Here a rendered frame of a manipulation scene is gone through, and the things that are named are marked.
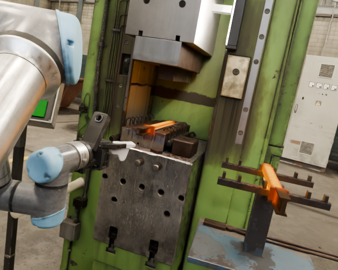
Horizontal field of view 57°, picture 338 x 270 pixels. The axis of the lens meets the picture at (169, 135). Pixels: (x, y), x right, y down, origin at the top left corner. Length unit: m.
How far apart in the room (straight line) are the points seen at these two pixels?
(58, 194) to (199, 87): 1.14
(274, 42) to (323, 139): 5.11
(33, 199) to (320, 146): 5.93
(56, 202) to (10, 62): 0.40
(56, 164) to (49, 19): 0.33
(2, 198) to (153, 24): 0.85
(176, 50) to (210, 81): 0.49
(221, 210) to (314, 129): 5.06
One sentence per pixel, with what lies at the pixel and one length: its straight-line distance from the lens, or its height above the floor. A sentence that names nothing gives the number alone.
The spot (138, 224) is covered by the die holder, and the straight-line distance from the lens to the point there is 1.36.
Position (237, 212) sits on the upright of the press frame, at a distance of 1.45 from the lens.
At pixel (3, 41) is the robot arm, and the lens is 0.50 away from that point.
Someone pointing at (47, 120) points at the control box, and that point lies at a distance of 1.35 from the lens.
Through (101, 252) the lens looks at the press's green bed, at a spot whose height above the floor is 0.41.
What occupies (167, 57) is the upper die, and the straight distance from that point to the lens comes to 1.27.
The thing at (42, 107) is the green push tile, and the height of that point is 1.01.
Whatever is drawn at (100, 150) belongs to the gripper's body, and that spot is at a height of 0.99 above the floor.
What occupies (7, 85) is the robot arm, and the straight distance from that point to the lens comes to 0.45.
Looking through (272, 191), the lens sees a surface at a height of 0.98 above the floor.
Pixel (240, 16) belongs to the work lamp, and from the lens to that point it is 1.35.
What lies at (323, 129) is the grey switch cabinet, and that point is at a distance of 6.38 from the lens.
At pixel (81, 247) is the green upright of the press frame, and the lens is 1.81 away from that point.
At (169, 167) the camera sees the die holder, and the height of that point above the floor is 0.88.
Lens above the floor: 1.22
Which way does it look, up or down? 10 degrees down
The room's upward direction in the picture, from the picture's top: 10 degrees clockwise
